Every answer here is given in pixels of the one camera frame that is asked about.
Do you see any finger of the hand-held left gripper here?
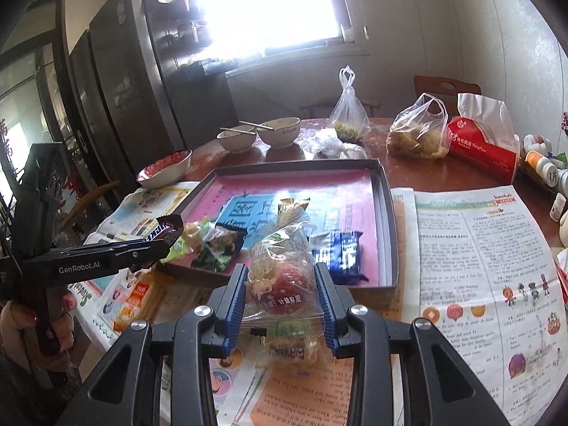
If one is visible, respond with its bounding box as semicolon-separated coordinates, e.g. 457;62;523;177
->
91;236;176;255
118;248;173;274

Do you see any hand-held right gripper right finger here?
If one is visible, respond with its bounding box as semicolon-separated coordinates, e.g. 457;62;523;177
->
314;264;509;426

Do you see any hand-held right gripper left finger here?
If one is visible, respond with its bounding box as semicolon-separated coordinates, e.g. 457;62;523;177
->
55;264;249;426

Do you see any lime green snack packet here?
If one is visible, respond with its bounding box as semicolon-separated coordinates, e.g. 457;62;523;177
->
162;231;200;263

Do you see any orange rice cracker packet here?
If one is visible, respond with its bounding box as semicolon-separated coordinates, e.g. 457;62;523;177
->
113;271;214;334

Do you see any brown chocolate bar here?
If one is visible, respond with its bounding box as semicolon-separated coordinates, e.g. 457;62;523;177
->
146;214;185;244

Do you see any clear packet with red label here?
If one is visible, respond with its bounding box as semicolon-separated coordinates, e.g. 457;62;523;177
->
246;224;326;322

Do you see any blue cookie packet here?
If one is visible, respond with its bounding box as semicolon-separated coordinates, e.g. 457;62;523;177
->
310;230;370;285

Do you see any clear packet of yellow pastry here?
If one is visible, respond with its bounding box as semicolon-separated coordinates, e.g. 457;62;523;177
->
184;217;216;249

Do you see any dark green snack packet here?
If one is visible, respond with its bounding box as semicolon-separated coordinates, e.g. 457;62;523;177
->
193;225;248;274

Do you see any dark cardboard box tray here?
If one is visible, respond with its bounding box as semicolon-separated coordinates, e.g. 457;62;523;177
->
155;158;399;305

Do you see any person's left forearm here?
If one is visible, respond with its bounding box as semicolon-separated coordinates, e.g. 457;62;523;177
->
0;348;87;426

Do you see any person's left hand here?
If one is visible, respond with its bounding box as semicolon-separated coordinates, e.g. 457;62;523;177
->
0;290;76;370

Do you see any colourful newspaper sheet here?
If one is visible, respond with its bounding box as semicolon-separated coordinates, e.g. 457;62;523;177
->
95;182;200;242

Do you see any wooden chair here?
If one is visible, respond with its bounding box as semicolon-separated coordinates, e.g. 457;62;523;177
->
414;75;481;117
73;181;121;232

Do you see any red patterned bowl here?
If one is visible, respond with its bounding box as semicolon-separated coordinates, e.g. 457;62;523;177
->
137;149;192;188

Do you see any newspaper sheet with orange block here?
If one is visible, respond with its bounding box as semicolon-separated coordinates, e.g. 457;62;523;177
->
77;240;356;426

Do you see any pink and blue workbook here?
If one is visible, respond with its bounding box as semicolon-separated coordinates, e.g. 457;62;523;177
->
195;169;383;285

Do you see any white bowl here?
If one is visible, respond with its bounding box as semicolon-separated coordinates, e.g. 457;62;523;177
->
256;116;301;148
217;126;258;154

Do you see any newspaper sheet with cartoon figures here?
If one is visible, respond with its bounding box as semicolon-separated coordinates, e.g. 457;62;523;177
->
390;184;568;426

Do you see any dark refrigerator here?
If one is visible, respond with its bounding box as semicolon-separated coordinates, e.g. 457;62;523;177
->
66;0;242;196

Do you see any crumpled white plastic bag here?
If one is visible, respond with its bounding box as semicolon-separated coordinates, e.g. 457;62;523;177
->
302;131;367;159

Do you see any tall tied clear plastic bag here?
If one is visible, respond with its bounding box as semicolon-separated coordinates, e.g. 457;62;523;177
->
327;66;371;143

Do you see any plastic bag of yellow food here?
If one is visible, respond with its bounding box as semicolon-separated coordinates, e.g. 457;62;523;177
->
386;93;451;160

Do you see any red tissue pack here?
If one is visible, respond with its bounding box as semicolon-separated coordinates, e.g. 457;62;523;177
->
447;93;521;185

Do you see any small white bottle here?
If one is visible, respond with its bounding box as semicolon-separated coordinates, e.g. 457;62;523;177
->
549;193;567;223

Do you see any orange medicine bottle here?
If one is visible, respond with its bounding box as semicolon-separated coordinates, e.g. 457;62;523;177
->
525;150;561;186

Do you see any white medicine bottle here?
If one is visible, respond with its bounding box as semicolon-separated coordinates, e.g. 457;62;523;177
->
524;133;553;154

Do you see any window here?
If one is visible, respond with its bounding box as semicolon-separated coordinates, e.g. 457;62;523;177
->
191;0;370;68

